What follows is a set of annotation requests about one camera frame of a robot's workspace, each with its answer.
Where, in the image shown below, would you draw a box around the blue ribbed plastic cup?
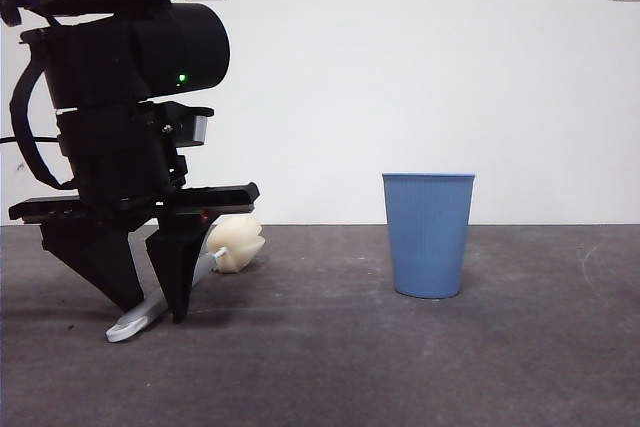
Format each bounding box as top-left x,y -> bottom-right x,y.
382,172 -> 476,299

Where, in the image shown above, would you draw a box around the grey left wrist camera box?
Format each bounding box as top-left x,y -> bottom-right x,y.
177,114 -> 209,147

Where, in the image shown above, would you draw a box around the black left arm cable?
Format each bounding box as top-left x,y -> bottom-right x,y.
8,59 -> 81,192

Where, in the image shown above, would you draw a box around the grey-handled sponge cup brush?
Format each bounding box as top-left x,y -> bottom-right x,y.
105,214 -> 265,344

